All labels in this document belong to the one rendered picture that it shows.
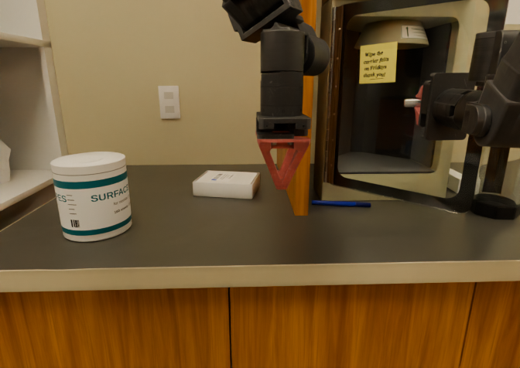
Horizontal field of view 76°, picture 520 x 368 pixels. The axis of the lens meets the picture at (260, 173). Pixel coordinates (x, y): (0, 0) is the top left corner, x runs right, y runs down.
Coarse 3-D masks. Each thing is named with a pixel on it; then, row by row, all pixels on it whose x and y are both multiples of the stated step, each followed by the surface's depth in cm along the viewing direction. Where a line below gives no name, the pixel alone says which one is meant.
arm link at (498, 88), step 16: (512, 48) 33; (512, 64) 33; (496, 80) 35; (512, 80) 32; (496, 96) 35; (512, 96) 33; (496, 112) 34; (512, 112) 33; (496, 128) 34; (512, 128) 34; (480, 144) 38; (496, 144) 36; (512, 144) 35
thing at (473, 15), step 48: (384, 0) 65; (432, 0) 59; (480, 0) 55; (432, 48) 61; (384, 96) 68; (336, 144) 78; (384, 144) 70; (432, 144) 64; (384, 192) 72; (432, 192) 66
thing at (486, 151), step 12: (492, 156) 72; (504, 156) 70; (516, 156) 70; (480, 168) 75; (492, 168) 72; (504, 168) 71; (516, 168) 70; (480, 180) 75; (492, 180) 73; (504, 180) 71; (516, 180) 71; (480, 192) 75; (492, 192) 73; (504, 192) 72; (516, 192) 72; (492, 204) 73; (504, 204) 72; (516, 204) 73
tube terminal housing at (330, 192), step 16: (336, 0) 72; (352, 0) 72; (320, 32) 83; (320, 80) 84; (320, 96) 84; (320, 112) 84; (320, 128) 85; (320, 144) 85; (320, 160) 85; (320, 176) 85; (320, 192) 85; (336, 192) 84; (352, 192) 84
